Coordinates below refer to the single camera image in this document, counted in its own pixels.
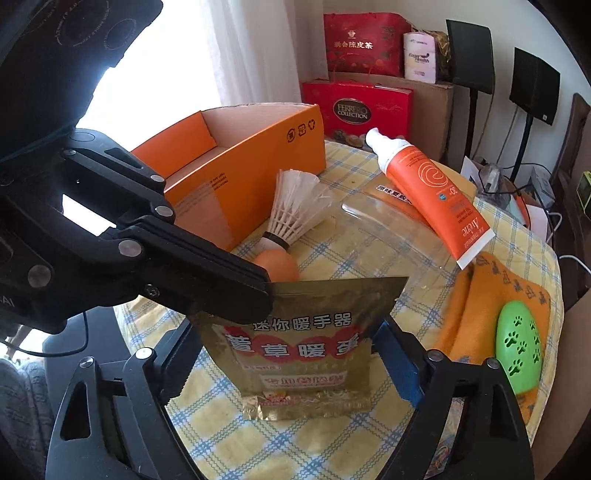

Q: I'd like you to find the white curtain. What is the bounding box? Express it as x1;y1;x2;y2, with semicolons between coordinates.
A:
208;1;328;105

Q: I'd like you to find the red Ferrero gift bag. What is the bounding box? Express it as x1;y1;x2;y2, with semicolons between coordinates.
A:
301;80;414;149

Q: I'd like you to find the large brown carton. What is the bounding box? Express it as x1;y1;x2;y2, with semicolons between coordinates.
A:
329;72;454;164

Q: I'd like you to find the orange white lotion tube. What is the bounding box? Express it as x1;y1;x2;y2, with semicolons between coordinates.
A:
366;128;495;269

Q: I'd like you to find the right black speaker on stand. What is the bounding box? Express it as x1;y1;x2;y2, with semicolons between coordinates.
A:
509;47;561;182

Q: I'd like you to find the white tissue roll pack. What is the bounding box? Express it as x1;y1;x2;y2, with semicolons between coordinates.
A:
404;32;437;84

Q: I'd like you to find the left black speaker on stand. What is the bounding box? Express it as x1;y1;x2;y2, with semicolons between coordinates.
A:
446;19;496;157

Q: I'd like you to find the bag of colourful rubber bands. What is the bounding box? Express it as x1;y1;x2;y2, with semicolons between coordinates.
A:
425;397;465;479

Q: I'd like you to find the gold hand warmer packet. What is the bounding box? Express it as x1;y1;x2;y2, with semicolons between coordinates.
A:
191;277;407;421

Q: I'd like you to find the orange patterned towel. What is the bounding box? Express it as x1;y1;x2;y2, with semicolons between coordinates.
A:
431;250;553;425

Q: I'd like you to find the yellow checked tablecloth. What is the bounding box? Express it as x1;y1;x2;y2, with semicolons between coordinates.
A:
115;142;564;479

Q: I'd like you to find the orange cardboard box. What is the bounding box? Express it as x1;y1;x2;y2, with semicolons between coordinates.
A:
133;103;327;251

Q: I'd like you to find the white charging cable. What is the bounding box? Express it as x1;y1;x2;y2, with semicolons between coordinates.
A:
544;210;591;273

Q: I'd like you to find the dark red tea gift bag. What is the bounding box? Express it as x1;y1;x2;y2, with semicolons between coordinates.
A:
324;12;413;77

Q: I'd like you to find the orange ball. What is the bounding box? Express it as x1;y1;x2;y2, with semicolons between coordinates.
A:
252;249;298;283

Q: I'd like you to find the white feather shuttlecock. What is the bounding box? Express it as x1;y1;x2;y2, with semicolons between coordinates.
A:
254;169;337;254

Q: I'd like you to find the black speaker on stand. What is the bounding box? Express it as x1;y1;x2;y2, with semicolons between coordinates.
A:
509;47;561;182
446;19;496;157

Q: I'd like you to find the green paw print case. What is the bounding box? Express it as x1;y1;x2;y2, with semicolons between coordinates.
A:
495;300;543;395

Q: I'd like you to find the brown sofa with cushions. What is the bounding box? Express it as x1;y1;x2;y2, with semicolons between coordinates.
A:
551;91;591;241

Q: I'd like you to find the clear plastic jar yellow lid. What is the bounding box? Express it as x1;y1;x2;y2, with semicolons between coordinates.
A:
342;174;458;293

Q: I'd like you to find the box with cluttered gadgets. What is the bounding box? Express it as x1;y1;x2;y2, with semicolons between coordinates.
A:
461;157;563;242

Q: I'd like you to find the green black radio clock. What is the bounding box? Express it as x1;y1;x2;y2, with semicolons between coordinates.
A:
576;171;591;219

